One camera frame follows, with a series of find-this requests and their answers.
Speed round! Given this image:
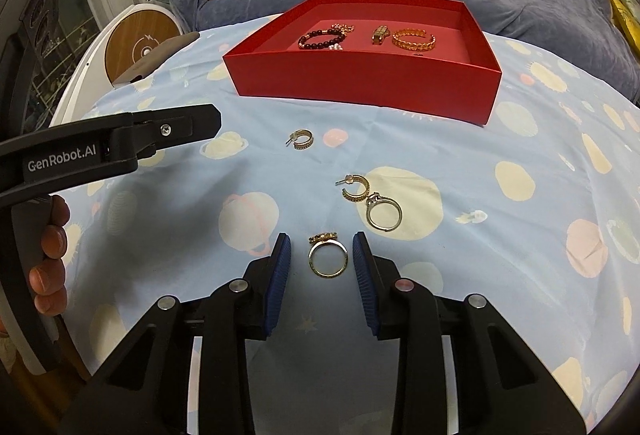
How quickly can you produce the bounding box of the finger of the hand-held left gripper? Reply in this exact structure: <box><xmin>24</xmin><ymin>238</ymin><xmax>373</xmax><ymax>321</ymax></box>
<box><xmin>112</xmin><ymin>104</ymin><xmax>222</xmax><ymax>162</ymax></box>

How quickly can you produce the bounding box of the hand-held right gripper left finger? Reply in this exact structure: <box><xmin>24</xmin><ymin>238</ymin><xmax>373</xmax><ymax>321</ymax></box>
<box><xmin>59</xmin><ymin>232</ymin><xmax>293</xmax><ymax>435</ymax></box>

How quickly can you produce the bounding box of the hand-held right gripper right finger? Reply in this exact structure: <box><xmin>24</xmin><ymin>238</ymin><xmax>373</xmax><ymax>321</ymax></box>
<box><xmin>351</xmin><ymin>231</ymin><xmax>587</xmax><ymax>435</ymax></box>

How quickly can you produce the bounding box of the gold ring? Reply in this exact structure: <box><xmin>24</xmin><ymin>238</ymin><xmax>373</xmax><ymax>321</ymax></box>
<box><xmin>307</xmin><ymin>231</ymin><xmax>349</xmax><ymax>278</ymax></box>

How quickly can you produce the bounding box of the silver ring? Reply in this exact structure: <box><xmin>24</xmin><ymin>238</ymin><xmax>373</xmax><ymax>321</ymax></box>
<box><xmin>364</xmin><ymin>194</ymin><xmax>403</xmax><ymax>232</ymax></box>

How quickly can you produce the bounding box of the gold hoop earring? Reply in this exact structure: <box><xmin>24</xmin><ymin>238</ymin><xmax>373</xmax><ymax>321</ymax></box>
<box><xmin>286</xmin><ymin>129</ymin><xmax>315</xmax><ymax>151</ymax></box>
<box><xmin>335</xmin><ymin>174</ymin><xmax>372</xmax><ymax>204</ymax></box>

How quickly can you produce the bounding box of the black bead bracelet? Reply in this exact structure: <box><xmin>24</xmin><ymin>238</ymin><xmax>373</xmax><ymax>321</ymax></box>
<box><xmin>298</xmin><ymin>29</ymin><xmax>347</xmax><ymax>51</ymax></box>

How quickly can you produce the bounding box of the red cardboard box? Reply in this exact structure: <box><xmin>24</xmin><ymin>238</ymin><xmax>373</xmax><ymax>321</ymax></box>
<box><xmin>222</xmin><ymin>0</ymin><xmax>502</xmax><ymax>127</ymax></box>

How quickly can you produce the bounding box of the gold cuff bangle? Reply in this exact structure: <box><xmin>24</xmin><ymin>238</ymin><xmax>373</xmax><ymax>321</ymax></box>
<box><xmin>391</xmin><ymin>28</ymin><xmax>436</xmax><ymax>52</ymax></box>

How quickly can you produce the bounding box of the person's left hand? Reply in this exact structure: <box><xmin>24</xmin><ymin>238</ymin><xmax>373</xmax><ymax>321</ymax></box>
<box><xmin>29</xmin><ymin>194</ymin><xmax>71</xmax><ymax>317</ymax></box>

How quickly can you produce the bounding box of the white device with wooden disc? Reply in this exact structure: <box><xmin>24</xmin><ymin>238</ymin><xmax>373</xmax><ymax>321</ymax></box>
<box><xmin>47</xmin><ymin>2</ymin><xmax>183</xmax><ymax>126</ymax></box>

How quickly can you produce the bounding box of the dark cabinet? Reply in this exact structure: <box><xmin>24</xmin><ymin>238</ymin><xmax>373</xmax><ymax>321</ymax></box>
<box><xmin>0</xmin><ymin>0</ymin><xmax>101</xmax><ymax>131</ymax></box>

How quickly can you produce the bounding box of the yellow pillow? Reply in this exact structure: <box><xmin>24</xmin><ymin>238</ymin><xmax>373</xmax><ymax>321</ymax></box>
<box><xmin>607</xmin><ymin>0</ymin><xmax>640</xmax><ymax>41</ymax></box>

